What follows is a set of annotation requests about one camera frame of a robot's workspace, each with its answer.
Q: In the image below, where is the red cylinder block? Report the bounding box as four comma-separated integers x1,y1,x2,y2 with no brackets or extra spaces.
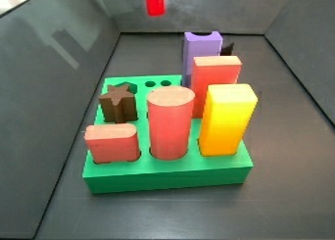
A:
147,85,195,161

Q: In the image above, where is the brown star block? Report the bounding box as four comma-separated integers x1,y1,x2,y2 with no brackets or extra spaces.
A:
99,83,138,123

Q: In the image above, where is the yellow rectangular block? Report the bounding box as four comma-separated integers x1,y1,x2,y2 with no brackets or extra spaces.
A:
199,83,258,157

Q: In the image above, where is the short red rounded block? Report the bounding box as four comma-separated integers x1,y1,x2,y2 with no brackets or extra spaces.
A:
84,123,140,164

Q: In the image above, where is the red rectangular block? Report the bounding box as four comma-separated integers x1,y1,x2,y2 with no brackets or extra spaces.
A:
190,56,242,119

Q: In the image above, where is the purple arch-notched block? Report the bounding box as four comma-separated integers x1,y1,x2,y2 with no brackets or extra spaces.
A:
182,31,223,87

